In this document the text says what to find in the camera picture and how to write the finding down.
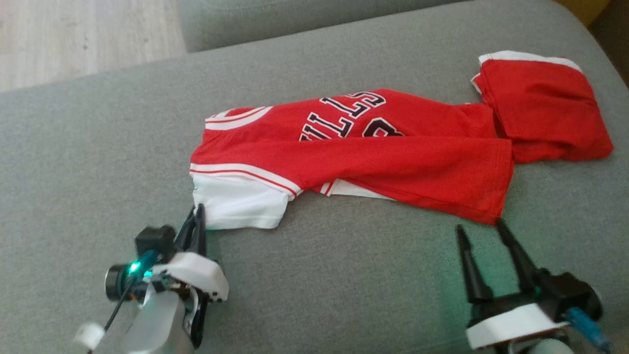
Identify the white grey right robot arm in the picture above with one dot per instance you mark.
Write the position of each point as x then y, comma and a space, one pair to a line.
540, 348

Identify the large yellow sofa backrest cushion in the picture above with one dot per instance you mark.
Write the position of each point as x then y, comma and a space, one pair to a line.
585, 10

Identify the red shorts with white trim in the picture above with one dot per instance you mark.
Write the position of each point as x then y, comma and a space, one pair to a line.
540, 108

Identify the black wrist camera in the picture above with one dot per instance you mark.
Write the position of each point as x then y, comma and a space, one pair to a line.
570, 292
155, 241

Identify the large grey sofa seat cushion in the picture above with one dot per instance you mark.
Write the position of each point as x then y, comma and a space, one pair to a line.
344, 275

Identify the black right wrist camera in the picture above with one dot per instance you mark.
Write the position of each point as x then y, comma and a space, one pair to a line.
570, 292

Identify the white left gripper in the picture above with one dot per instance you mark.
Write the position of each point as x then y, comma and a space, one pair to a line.
196, 275

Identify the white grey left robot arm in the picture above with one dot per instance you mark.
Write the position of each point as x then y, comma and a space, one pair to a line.
157, 324

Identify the red and white basketball jersey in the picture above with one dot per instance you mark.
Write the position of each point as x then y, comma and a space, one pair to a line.
393, 162

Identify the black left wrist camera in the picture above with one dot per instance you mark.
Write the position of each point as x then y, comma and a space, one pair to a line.
155, 241

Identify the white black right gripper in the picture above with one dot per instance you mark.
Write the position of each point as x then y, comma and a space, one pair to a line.
511, 324

